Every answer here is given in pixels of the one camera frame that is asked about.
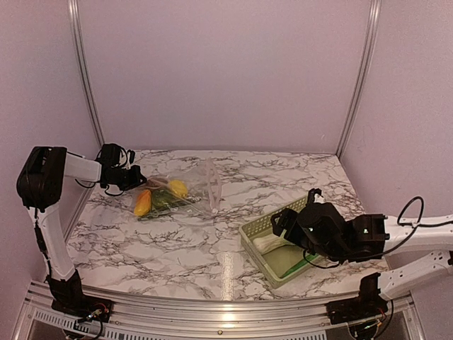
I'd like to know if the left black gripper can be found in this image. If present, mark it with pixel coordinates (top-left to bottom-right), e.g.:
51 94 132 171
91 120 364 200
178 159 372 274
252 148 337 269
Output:
108 164 146 191

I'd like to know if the green fake cucumber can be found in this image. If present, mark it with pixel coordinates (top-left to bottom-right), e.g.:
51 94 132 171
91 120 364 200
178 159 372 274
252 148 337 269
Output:
281 259 311 279

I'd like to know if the pale green plastic basket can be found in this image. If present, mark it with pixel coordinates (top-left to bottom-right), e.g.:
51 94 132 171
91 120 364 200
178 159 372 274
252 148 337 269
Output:
239 209 323 288

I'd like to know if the green fake bok choy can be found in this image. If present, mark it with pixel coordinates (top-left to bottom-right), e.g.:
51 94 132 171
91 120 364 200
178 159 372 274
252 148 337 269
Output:
252 234 292 255

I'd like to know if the clear zip top bag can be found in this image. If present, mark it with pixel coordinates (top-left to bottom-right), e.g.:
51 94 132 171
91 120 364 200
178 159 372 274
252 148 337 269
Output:
132 158 222 220

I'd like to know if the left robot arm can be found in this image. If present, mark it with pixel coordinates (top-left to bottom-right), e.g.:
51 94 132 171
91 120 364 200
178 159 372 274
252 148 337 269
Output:
16 143 146 315

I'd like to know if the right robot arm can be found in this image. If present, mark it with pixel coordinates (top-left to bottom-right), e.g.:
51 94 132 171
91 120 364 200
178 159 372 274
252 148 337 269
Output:
270 203 452 317

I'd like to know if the brown fake potato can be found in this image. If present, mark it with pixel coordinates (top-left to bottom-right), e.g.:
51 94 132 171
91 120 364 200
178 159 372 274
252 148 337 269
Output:
146 177 168 190

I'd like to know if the orange yellow fake corn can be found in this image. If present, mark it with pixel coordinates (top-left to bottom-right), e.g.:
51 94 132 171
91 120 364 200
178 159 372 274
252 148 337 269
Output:
134 189 152 217

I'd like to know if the dark green fake pepper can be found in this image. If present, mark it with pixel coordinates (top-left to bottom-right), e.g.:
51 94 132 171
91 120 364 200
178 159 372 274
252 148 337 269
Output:
151 190 190 211

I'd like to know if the yellow fake lemon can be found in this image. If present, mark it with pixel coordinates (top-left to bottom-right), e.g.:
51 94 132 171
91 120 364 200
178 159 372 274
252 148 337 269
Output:
168 179 188 198

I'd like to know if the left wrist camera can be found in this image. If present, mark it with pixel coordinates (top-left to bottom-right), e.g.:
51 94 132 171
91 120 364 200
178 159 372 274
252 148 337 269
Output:
96 143 135 168

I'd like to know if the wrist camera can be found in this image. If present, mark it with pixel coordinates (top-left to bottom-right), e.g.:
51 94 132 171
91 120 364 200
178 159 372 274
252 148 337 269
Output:
96 143 135 168
306 188 326 205

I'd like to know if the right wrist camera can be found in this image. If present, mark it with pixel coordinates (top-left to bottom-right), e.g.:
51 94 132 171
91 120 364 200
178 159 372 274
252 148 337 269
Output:
306 188 326 205

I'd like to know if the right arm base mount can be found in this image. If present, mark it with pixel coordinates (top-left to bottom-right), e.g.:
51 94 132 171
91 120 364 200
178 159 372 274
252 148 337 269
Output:
326 296 388 324

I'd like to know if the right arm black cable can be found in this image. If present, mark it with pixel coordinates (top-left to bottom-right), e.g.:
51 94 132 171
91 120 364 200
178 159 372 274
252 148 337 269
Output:
396 196 425 227

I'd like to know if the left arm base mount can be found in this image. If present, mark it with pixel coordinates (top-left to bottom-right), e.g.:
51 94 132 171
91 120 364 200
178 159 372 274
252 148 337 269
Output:
52 295 113 323

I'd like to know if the aluminium front rail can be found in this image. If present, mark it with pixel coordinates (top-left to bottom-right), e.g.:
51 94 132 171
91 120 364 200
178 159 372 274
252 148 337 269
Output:
13 281 425 340

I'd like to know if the left aluminium frame post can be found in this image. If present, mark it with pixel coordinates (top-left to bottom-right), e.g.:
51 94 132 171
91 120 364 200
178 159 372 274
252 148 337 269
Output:
67 0 105 147

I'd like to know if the aluminium frame post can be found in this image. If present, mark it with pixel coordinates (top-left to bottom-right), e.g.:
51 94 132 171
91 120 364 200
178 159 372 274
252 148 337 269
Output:
336 0 382 159
67 0 105 147

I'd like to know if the right aluminium frame post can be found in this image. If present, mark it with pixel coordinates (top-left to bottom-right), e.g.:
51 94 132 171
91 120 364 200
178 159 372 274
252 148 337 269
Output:
336 0 382 159

